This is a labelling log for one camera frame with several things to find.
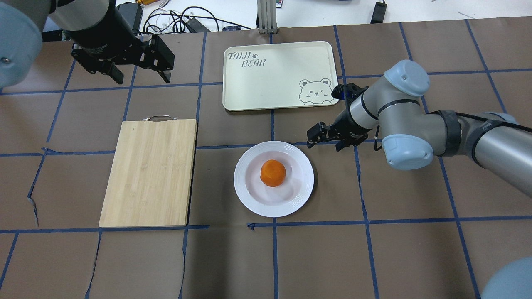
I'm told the aluminium frame post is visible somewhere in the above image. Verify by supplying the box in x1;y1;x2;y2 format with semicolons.
257;0;278;34

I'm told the bamboo cutting board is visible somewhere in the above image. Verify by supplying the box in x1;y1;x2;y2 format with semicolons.
99;118;198;228

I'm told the black flat power brick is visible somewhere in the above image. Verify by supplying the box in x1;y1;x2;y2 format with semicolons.
116;2;143;33

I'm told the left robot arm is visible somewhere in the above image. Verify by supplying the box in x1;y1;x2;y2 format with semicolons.
0;0;175;87

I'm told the white round plate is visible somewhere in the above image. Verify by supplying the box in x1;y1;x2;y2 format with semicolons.
234;141;314;218

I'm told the yellow metal tool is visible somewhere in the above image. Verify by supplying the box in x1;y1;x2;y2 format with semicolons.
136;0;158;5

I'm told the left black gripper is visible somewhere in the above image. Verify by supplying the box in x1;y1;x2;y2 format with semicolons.
70;8;175;85

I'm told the cream bear tray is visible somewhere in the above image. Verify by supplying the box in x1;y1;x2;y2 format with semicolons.
222;40;338;112

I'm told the orange fruit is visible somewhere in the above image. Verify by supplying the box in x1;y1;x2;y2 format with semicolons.
260;159;286;187

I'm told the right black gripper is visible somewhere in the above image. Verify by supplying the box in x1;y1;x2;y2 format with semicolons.
307;83;370;152

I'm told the black power adapter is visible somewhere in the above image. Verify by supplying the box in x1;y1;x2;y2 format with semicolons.
370;1;387;24

